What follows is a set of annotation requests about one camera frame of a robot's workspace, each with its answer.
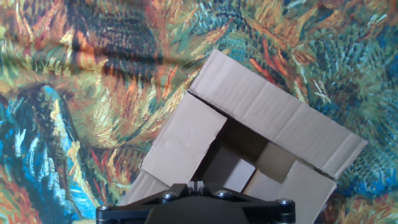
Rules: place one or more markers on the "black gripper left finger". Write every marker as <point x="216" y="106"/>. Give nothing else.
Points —
<point x="130" y="213"/>

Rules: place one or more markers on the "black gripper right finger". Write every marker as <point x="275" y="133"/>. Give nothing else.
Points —
<point x="270" y="213"/>

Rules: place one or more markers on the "large cardboard box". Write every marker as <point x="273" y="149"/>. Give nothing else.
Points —
<point x="264" y="105"/>

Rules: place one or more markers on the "sunflower painting print cloth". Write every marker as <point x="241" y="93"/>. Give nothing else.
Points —
<point x="77" y="93"/>

